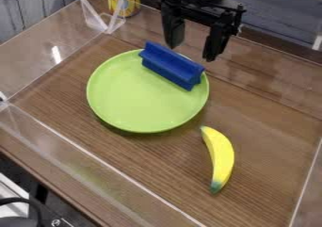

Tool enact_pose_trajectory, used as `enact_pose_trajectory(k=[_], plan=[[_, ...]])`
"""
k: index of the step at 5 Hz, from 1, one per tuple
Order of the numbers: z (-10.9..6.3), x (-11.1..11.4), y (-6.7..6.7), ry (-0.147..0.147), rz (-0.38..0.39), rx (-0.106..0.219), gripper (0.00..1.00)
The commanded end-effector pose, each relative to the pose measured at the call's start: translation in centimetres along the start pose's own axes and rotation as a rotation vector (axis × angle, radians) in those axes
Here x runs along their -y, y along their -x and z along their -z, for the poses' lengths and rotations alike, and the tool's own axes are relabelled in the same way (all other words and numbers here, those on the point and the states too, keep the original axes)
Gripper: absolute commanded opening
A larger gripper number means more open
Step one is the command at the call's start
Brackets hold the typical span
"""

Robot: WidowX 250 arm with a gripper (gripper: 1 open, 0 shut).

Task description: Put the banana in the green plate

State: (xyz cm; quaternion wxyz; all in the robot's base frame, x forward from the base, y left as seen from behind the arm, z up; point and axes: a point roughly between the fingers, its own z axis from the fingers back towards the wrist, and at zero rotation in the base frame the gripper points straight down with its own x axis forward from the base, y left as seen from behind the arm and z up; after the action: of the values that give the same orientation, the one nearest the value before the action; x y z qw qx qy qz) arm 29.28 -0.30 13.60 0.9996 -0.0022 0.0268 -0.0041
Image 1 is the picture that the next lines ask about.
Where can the clear acrylic barrier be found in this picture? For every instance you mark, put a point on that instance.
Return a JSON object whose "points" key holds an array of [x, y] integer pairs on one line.
{"points": [[147, 180]]}

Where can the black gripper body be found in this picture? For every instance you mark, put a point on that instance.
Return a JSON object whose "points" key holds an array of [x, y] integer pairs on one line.
{"points": [[201, 11]]}

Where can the yellow toy banana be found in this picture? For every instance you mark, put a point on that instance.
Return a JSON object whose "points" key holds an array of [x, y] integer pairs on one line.
{"points": [[222, 157]]}

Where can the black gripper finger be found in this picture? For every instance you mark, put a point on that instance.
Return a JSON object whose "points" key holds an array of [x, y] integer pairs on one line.
{"points": [[217, 40], [174, 28]]}

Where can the yellow labelled can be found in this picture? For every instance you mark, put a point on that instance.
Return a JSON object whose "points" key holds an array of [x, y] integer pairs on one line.
{"points": [[123, 0]]}

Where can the blue plastic block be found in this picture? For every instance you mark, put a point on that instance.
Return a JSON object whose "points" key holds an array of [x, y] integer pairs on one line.
{"points": [[172, 66]]}

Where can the green plate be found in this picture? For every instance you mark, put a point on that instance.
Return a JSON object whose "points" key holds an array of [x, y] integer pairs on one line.
{"points": [[138, 101]]}

